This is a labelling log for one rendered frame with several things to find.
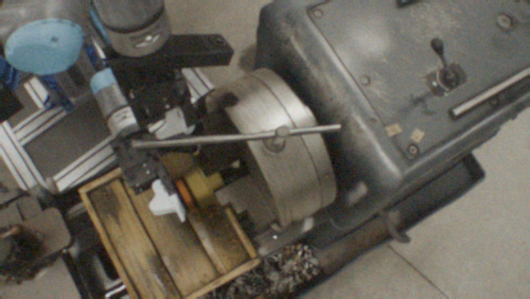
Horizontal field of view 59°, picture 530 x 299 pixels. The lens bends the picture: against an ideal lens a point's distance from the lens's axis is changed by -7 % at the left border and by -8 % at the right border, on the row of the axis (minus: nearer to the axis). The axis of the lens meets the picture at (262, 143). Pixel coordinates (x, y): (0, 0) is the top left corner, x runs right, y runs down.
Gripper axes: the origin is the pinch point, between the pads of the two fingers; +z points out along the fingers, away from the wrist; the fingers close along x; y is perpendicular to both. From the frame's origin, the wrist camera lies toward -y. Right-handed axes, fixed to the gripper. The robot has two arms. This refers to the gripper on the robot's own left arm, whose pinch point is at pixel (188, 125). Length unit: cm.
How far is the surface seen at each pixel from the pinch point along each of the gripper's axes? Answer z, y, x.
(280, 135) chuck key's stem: 4.5, -12.0, 6.6
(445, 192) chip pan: 85, -71, 7
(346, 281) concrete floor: 140, -40, 2
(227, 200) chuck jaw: 25.3, -2.1, 1.3
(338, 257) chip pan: 85, -29, 6
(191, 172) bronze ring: 22.0, 1.5, -6.0
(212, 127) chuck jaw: 13.0, -5.2, -6.9
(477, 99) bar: 11, -49, 16
